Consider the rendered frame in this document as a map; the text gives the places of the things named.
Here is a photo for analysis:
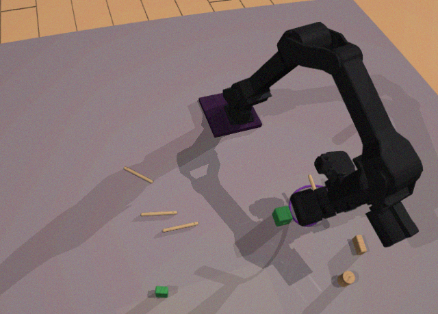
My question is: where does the small wooden block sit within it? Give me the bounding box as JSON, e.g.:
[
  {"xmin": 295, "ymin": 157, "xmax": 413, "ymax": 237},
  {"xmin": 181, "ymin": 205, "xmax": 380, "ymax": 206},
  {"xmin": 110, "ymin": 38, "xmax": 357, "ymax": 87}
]
[{"xmin": 352, "ymin": 235, "xmax": 367, "ymax": 255}]

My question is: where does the short wooden cylinder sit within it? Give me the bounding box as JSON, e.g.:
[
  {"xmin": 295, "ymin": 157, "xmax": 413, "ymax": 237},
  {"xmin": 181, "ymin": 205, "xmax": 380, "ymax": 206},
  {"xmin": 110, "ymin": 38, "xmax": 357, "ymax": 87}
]
[{"xmin": 337, "ymin": 271, "xmax": 355, "ymax": 287}]

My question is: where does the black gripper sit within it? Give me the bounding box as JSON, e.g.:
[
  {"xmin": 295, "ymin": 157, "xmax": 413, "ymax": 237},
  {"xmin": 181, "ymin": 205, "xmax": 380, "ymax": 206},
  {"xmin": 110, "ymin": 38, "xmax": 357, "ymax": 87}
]
[{"xmin": 290, "ymin": 174, "xmax": 361, "ymax": 226}]

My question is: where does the purple string with wooden stick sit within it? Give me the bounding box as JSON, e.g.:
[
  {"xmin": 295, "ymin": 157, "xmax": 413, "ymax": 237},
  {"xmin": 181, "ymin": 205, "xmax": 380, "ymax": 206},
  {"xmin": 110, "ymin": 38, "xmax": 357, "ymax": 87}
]
[{"xmin": 289, "ymin": 175, "xmax": 323, "ymax": 226}]

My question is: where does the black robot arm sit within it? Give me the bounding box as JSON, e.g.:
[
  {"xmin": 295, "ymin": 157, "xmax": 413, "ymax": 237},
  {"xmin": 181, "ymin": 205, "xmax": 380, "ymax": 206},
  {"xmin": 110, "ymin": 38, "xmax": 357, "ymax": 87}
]
[{"xmin": 222, "ymin": 22, "xmax": 423, "ymax": 248}]

